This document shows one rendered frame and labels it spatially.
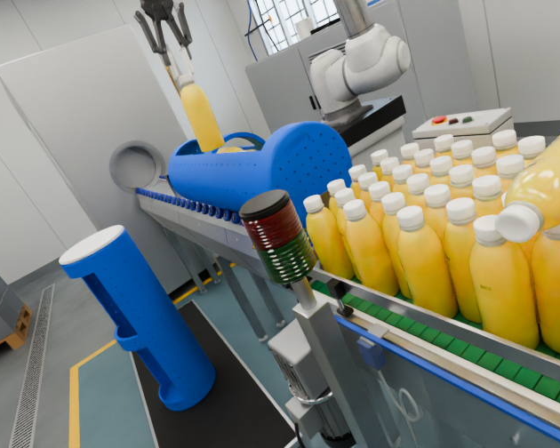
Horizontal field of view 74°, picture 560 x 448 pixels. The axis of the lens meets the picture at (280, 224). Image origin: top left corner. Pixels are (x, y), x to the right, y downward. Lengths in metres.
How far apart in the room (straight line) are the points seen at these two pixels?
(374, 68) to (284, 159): 0.64
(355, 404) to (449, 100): 2.40
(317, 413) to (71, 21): 5.93
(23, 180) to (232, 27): 3.88
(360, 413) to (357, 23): 1.22
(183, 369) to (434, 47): 2.32
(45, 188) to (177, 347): 4.58
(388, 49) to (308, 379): 1.09
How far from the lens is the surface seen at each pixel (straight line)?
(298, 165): 0.97
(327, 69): 1.56
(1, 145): 6.13
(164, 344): 1.79
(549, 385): 0.63
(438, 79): 2.73
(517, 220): 0.46
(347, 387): 0.58
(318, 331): 0.51
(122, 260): 1.63
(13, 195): 6.16
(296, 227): 0.43
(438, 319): 0.61
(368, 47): 1.45
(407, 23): 2.57
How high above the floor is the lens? 1.39
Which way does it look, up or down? 22 degrees down
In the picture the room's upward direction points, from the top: 24 degrees counter-clockwise
